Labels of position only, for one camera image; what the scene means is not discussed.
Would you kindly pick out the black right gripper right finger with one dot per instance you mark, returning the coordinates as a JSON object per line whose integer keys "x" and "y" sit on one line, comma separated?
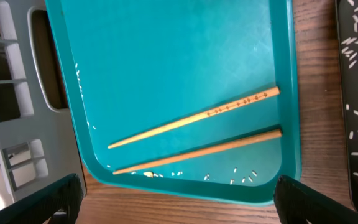
{"x": 298, "y": 203}

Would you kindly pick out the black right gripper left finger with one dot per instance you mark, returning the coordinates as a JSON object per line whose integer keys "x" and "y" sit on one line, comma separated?
{"x": 58, "y": 202}

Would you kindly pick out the wooden chopstick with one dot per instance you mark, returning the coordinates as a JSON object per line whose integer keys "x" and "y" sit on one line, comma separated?
{"x": 199, "y": 116}
{"x": 205, "y": 151}

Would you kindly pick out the grey dish rack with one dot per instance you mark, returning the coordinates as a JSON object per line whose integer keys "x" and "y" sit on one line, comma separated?
{"x": 35, "y": 121}

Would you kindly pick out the teal plastic tray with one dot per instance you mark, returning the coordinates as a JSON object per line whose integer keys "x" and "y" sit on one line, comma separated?
{"x": 131, "y": 65}

